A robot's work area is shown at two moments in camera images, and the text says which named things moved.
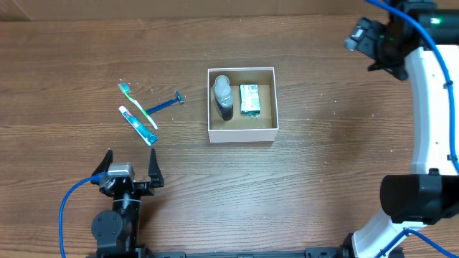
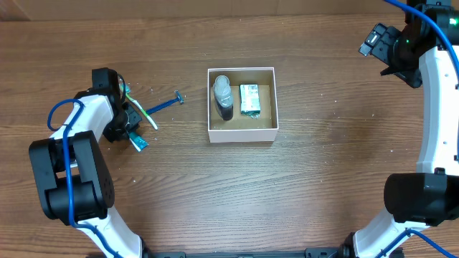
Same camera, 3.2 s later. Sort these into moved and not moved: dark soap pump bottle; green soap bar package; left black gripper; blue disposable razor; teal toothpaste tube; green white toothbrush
Moved: teal toothpaste tube; left black gripper
Not moved: green soap bar package; green white toothbrush; blue disposable razor; dark soap pump bottle
